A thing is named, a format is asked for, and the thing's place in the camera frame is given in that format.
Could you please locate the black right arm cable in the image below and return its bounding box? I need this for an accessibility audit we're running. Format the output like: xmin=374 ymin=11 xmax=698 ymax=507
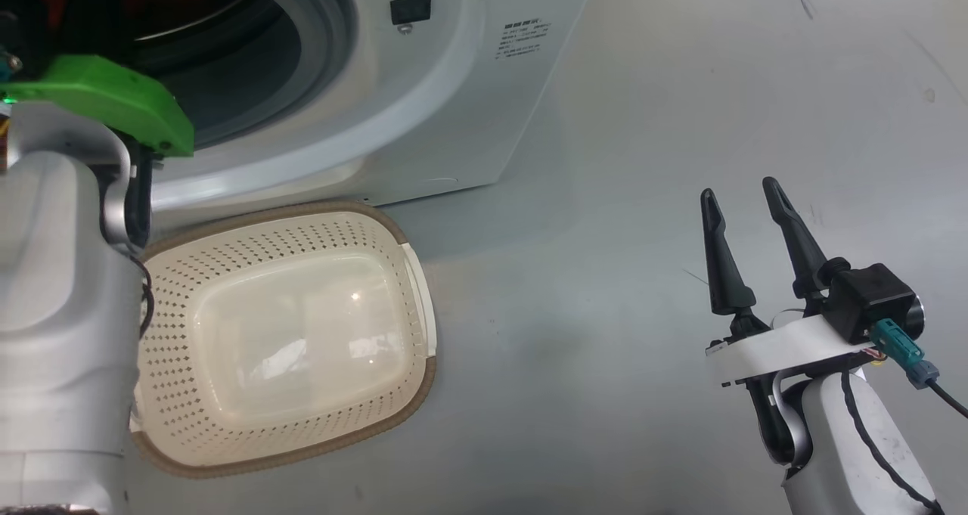
xmin=926 ymin=379 xmax=968 ymax=419
xmin=840 ymin=370 xmax=943 ymax=515

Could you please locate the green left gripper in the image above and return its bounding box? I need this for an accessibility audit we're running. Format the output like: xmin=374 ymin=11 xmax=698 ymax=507
xmin=0 ymin=54 xmax=196 ymax=159

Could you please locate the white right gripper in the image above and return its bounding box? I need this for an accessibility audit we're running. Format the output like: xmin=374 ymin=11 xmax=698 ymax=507
xmin=700 ymin=176 xmax=926 ymax=389

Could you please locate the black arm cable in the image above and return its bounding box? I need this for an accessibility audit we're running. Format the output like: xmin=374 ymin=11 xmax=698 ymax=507
xmin=132 ymin=254 xmax=157 ymax=338
xmin=840 ymin=370 xmax=943 ymax=515
xmin=926 ymin=379 xmax=968 ymax=419

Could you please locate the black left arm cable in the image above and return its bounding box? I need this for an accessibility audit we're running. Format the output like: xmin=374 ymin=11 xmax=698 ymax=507
xmin=132 ymin=254 xmax=157 ymax=338

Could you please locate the grey rubber door seal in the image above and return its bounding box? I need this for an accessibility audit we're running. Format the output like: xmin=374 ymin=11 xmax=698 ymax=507
xmin=144 ymin=0 xmax=358 ymax=150

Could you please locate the teal right camera connector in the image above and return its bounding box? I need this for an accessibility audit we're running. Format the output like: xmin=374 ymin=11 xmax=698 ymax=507
xmin=868 ymin=318 xmax=941 ymax=389

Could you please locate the cream perforated laundry basket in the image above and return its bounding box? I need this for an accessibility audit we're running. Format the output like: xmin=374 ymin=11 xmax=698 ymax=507
xmin=130 ymin=200 xmax=439 ymax=479

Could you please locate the white front-load washing machine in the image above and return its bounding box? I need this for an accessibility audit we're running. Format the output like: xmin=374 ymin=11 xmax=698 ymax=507
xmin=140 ymin=0 xmax=603 ymax=215

